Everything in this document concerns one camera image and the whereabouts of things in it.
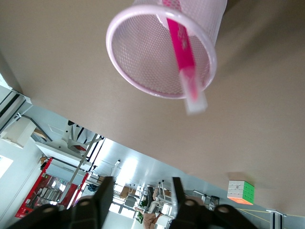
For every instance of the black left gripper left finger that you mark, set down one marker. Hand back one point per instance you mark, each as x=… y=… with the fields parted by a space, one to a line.
x=95 y=210

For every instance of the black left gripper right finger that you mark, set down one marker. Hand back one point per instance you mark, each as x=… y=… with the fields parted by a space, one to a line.
x=190 y=214

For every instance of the pink marker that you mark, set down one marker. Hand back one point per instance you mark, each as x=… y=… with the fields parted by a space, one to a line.
x=183 y=52

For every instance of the brown cardboard box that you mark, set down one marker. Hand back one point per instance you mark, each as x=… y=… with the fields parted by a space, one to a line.
x=124 y=192

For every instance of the grey office chair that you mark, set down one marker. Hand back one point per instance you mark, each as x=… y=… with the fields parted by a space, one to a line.
x=155 y=195

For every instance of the colourful puzzle cube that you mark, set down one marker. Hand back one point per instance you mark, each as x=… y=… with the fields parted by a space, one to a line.
x=247 y=193

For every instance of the white table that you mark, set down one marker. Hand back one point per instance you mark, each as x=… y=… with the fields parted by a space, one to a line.
x=62 y=148

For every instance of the brown table cover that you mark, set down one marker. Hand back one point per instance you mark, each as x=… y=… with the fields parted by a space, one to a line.
x=71 y=71

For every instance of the pink mesh cup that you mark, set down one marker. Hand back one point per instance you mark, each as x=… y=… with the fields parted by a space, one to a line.
x=143 y=59

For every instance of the red machine frame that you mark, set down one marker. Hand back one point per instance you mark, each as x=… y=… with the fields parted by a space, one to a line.
x=28 y=198

